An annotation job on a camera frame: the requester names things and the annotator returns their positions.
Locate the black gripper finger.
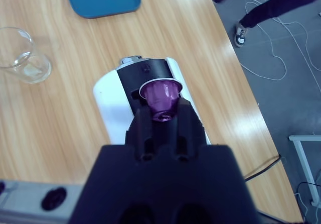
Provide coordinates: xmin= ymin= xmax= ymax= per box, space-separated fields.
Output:
xmin=175 ymin=97 xmax=206 ymax=159
xmin=125 ymin=106 xmax=154 ymax=161

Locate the purple coffee capsule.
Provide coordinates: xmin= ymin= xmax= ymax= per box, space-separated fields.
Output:
xmin=138 ymin=78 xmax=183 ymax=123

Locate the clear drinking glass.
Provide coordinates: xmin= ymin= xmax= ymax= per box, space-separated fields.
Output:
xmin=0 ymin=27 xmax=53 ymax=84

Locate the white capsule coffee machine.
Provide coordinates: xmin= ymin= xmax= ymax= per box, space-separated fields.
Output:
xmin=92 ymin=55 xmax=212 ymax=146

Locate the bystander in dark trousers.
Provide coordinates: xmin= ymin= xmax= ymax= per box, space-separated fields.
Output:
xmin=212 ymin=0 xmax=321 ymax=48

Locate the black cable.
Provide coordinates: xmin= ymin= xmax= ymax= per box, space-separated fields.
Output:
xmin=244 ymin=155 xmax=283 ymax=182

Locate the white floor cable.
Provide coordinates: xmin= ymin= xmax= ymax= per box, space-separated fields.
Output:
xmin=225 ymin=0 xmax=321 ymax=81

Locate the white metal frame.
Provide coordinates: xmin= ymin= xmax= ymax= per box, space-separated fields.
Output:
xmin=288 ymin=135 xmax=321 ymax=206

